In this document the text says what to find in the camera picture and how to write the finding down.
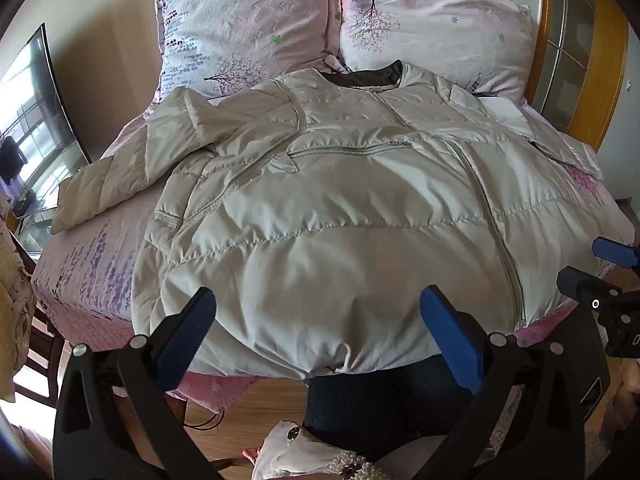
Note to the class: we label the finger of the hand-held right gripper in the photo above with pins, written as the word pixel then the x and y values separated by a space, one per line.
pixel 580 284
pixel 614 252

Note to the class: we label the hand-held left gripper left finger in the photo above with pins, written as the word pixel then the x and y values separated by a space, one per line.
pixel 186 341

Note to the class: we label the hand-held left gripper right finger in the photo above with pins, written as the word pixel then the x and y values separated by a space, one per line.
pixel 450 342

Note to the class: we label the beige puffer jacket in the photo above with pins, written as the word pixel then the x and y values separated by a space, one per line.
pixel 325 210

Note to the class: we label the person's right forearm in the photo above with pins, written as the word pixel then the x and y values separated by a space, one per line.
pixel 629 400

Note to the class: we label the person's dark pants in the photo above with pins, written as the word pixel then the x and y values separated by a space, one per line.
pixel 360 410

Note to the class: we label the bed with pink floral sheet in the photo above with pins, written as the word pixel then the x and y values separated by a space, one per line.
pixel 90 270

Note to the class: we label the person's bare foot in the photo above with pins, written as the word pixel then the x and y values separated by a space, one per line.
pixel 251 456

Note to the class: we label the dark wooden chair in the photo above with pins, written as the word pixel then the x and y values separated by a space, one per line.
pixel 42 355

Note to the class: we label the person's white beaded top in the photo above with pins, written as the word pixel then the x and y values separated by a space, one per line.
pixel 290 455

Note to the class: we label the wooden glass panel door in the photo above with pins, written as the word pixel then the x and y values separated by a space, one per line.
pixel 565 60

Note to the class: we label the flat screen television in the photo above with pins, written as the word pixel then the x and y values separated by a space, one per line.
pixel 35 125

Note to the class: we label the pink pillow with green flowers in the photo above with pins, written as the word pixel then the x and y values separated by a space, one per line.
pixel 425 20

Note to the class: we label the pink pillow with purple trees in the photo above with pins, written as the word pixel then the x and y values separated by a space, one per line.
pixel 240 25

